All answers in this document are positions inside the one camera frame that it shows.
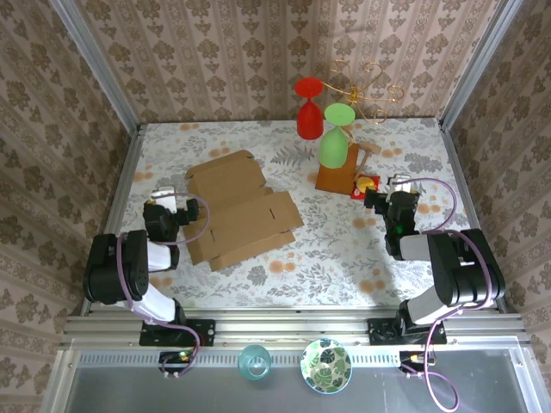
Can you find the brown cardboard box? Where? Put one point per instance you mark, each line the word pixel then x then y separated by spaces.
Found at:
pixel 245 215

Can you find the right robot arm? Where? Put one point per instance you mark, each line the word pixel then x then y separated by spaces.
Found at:
pixel 465 266

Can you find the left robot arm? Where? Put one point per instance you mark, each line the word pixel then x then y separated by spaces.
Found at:
pixel 112 266

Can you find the wooden stand base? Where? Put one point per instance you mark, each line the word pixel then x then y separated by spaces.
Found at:
pixel 338 178

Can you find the small wooden mallet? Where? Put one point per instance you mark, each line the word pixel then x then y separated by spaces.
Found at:
pixel 370 149

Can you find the green plastic goblet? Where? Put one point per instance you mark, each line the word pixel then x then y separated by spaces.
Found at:
pixel 332 148

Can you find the red plastic goblet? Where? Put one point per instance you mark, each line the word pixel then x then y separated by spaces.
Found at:
pixel 309 122

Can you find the teal drinking glass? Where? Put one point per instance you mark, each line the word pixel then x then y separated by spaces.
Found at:
pixel 255 362

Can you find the leaf pattern bowl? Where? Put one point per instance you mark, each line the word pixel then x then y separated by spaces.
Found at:
pixel 326 365

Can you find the grey metal shelf plate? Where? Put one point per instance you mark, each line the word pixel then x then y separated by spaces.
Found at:
pixel 215 393

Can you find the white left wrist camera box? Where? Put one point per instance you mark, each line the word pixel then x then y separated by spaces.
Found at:
pixel 163 194

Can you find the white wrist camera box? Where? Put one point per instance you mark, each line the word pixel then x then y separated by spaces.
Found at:
pixel 398 178
pixel 163 194

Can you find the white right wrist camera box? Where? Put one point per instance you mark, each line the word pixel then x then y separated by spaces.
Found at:
pixel 398 178

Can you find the aluminium side rail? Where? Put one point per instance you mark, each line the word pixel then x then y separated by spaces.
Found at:
pixel 460 180
pixel 125 180

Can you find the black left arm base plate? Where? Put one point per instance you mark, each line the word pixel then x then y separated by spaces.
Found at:
pixel 202 333

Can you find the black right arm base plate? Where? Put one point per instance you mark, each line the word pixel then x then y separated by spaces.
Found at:
pixel 381 331

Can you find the aluminium mounting rail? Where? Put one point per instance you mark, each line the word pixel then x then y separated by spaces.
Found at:
pixel 292 329

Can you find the aluminium frame post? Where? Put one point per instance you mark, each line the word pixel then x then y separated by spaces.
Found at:
pixel 97 69
pixel 478 64

